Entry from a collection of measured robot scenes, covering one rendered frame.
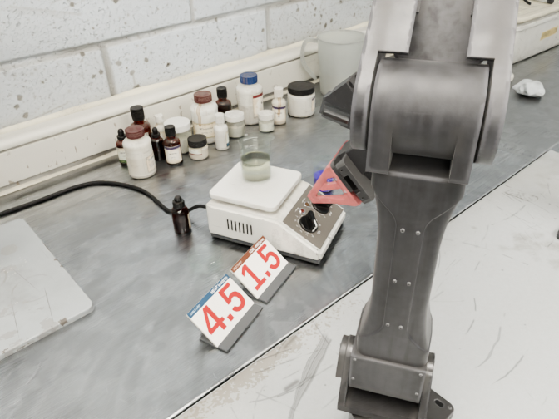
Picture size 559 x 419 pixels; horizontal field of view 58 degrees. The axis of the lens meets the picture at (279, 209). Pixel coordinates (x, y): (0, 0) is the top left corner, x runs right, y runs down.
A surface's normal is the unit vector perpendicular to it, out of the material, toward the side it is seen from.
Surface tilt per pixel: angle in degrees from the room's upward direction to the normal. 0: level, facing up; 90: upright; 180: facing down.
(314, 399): 0
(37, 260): 0
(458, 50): 62
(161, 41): 90
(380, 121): 85
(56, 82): 90
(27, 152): 90
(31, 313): 0
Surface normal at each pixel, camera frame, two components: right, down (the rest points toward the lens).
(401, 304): -0.30, 0.57
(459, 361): -0.03, -0.82
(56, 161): 0.66, 0.41
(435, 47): -0.28, 0.09
